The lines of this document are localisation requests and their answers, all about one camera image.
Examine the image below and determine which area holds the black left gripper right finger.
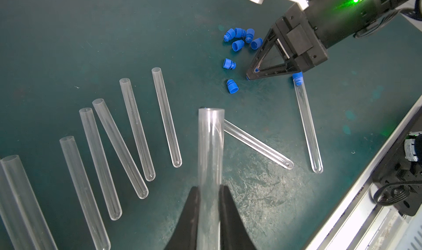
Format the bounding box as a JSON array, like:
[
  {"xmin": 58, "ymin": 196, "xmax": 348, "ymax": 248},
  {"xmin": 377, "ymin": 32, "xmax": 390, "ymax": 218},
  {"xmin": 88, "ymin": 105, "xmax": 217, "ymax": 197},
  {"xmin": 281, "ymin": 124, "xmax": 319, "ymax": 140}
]
[{"xmin": 219, "ymin": 185, "xmax": 256, "ymax": 250}]

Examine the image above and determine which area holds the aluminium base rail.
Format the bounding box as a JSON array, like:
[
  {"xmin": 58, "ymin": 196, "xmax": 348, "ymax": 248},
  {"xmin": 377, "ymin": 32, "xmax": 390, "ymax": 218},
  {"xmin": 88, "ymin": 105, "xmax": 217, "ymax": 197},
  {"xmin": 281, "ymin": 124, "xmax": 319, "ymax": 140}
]
[{"xmin": 305, "ymin": 99, "xmax": 422, "ymax": 250}]

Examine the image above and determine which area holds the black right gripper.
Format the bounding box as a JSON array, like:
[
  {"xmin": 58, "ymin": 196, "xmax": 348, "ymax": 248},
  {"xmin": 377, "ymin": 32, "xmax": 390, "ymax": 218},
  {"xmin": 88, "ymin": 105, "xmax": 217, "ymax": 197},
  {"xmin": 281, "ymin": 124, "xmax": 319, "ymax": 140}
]
[{"xmin": 246, "ymin": 0, "xmax": 422, "ymax": 80}]

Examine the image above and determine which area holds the blue stopper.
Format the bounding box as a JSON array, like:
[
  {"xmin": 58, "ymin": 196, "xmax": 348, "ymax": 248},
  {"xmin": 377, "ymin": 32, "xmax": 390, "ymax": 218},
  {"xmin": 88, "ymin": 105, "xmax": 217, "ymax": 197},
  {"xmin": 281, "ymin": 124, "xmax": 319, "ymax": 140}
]
[
  {"xmin": 234, "ymin": 28, "xmax": 247, "ymax": 39},
  {"xmin": 245, "ymin": 29, "xmax": 255, "ymax": 44},
  {"xmin": 250, "ymin": 38, "xmax": 263, "ymax": 50},
  {"xmin": 231, "ymin": 40, "xmax": 245, "ymax": 52},
  {"xmin": 223, "ymin": 28, "xmax": 236, "ymax": 42},
  {"xmin": 223, "ymin": 58, "xmax": 237, "ymax": 70},
  {"xmin": 226, "ymin": 79, "xmax": 239, "ymax": 94}
]

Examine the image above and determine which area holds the test tube with blue stopper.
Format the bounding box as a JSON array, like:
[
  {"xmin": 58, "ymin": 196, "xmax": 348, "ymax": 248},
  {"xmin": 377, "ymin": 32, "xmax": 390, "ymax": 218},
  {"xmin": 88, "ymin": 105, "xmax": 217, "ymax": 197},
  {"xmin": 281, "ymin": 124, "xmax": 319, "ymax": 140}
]
[
  {"xmin": 224, "ymin": 120, "xmax": 294, "ymax": 170},
  {"xmin": 119, "ymin": 78, "xmax": 156, "ymax": 182},
  {"xmin": 92, "ymin": 98, "xmax": 149, "ymax": 199},
  {"xmin": 197, "ymin": 108, "xmax": 225, "ymax": 250},
  {"xmin": 79, "ymin": 107, "xmax": 123, "ymax": 221},
  {"xmin": 292, "ymin": 72, "xmax": 323, "ymax": 174},
  {"xmin": 1, "ymin": 169, "xmax": 34, "ymax": 250},
  {"xmin": 1, "ymin": 155, "xmax": 57, "ymax": 250},
  {"xmin": 152, "ymin": 67, "xmax": 182, "ymax": 168},
  {"xmin": 59, "ymin": 136, "xmax": 111, "ymax": 250}
]

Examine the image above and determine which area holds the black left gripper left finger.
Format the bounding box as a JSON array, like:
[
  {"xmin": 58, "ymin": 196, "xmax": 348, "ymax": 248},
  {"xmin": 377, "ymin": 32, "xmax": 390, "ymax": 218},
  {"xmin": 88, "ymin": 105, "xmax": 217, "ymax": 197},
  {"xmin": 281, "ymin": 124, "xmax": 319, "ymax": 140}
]
[{"xmin": 164, "ymin": 186, "xmax": 200, "ymax": 250}]

